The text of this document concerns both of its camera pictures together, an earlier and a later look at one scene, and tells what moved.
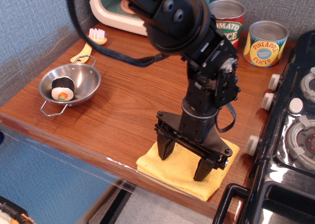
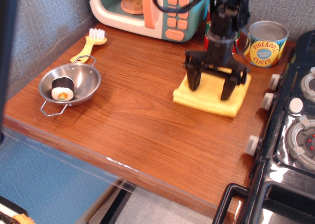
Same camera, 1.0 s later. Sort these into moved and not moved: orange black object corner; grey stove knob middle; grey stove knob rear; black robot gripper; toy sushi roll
Moved: black robot gripper
Not moved: grey stove knob rear; grey stove knob middle; orange black object corner; toy sushi roll
